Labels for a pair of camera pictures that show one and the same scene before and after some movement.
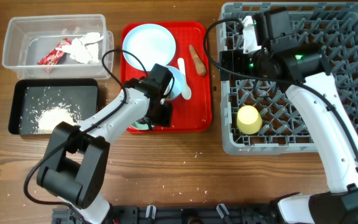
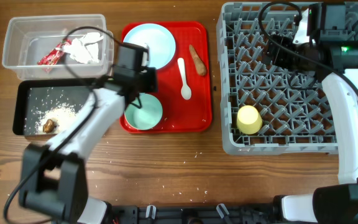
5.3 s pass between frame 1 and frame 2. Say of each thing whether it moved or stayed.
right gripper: moved
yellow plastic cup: stayed
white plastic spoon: stayed
